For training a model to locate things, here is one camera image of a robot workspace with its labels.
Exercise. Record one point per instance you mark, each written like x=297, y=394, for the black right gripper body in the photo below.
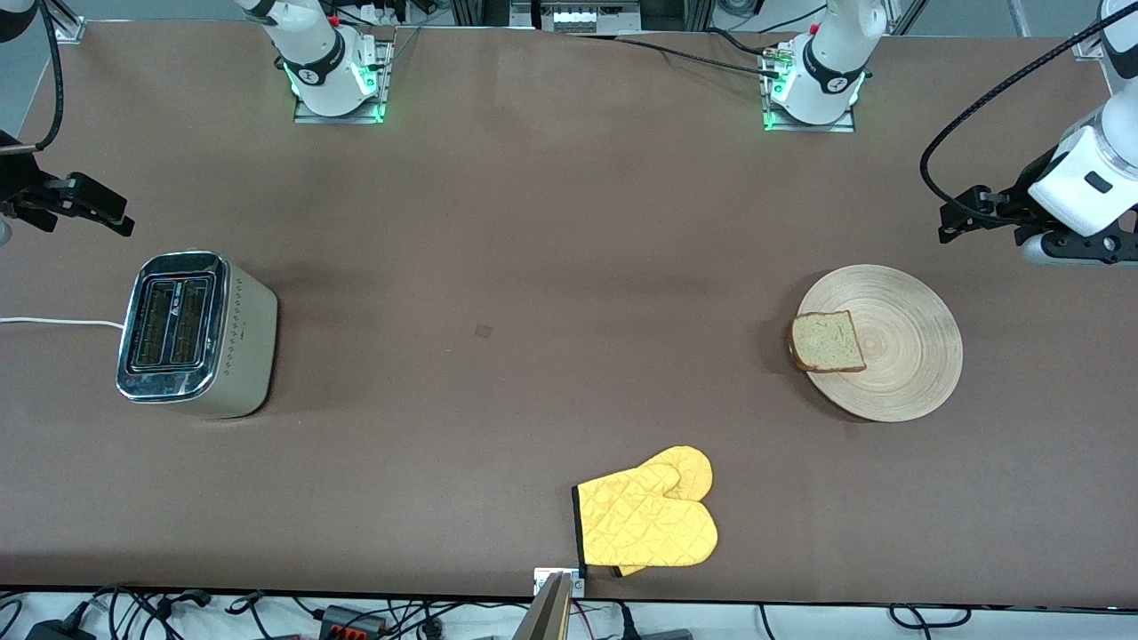
x=20, y=188

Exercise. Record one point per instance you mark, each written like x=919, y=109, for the round wooden plate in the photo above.
x=907, y=356

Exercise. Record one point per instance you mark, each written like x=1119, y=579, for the brown bread slice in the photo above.
x=827, y=342

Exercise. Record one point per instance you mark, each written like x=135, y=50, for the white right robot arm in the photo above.
x=320, y=62

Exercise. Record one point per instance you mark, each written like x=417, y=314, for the silver two-slot toaster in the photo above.
x=244, y=347

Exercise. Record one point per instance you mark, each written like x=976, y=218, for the yellow quilted oven mitt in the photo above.
x=649, y=529
x=693, y=467

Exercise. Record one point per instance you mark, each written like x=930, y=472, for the black power adapter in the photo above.
x=58, y=631

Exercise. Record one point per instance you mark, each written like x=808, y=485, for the white power strip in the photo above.
x=587, y=20

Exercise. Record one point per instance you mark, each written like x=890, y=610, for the red and black connector block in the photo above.
x=351, y=620

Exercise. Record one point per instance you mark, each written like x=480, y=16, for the silver table corner bracket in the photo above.
x=69, y=27
x=1086, y=49

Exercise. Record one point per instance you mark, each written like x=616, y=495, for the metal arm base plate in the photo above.
x=338, y=113
x=809, y=127

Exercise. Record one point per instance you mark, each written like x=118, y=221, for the small silver mount bracket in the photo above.
x=540, y=580

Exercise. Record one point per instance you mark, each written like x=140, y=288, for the aluminium camera mount bar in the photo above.
x=547, y=618

